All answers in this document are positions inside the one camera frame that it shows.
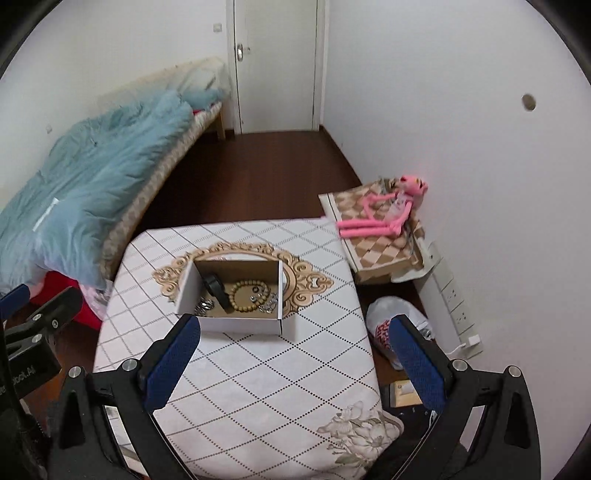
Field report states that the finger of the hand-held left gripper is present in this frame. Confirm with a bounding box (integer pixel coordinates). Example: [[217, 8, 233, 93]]
[[0, 283, 31, 324], [27, 285, 85, 341]]

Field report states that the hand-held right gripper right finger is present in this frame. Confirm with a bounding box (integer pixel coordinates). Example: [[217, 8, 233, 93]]
[[369, 315, 542, 480]]

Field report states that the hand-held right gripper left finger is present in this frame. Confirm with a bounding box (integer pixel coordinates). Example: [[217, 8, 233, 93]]
[[48, 314, 202, 480]]

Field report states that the cardboard box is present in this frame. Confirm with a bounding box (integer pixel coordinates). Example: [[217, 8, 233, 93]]
[[173, 258, 284, 336]]

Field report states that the black smart band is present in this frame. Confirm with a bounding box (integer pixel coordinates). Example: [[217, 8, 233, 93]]
[[203, 274, 230, 312]]

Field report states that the wooden bead bracelet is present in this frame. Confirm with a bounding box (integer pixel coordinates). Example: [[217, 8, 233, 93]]
[[229, 279, 265, 313]]

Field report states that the red blanket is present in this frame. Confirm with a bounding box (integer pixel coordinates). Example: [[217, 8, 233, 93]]
[[28, 270, 105, 330]]

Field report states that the small brown floor box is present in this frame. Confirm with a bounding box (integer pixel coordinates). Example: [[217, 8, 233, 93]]
[[390, 378, 426, 408]]

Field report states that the white plug charger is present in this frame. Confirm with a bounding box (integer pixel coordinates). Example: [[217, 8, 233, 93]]
[[450, 336, 482, 358]]

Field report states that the white plastic bag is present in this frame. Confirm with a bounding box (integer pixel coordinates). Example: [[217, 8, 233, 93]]
[[366, 296, 435, 370]]

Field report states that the white power strip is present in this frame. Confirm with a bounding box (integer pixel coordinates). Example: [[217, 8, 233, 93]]
[[427, 242, 477, 344]]

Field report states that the white diamond pattern tablecloth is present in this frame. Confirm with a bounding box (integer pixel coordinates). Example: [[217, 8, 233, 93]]
[[92, 217, 404, 480]]

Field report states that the light blue duvet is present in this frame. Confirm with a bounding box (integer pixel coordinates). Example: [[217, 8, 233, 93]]
[[0, 90, 195, 291]]

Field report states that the pink plush toy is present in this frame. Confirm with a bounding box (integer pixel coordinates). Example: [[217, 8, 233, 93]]
[[336, 174, 429, 239]]

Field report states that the bed with checked mattress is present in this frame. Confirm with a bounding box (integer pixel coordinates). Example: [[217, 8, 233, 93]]
[[99, 99, 228, 278]]

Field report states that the pale pillow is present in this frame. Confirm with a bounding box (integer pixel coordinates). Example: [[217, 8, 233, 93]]
[[178, 58, 227, 104]]

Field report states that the white door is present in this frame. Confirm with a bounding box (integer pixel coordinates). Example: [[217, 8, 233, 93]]
[[226, 0, 325, 136]]

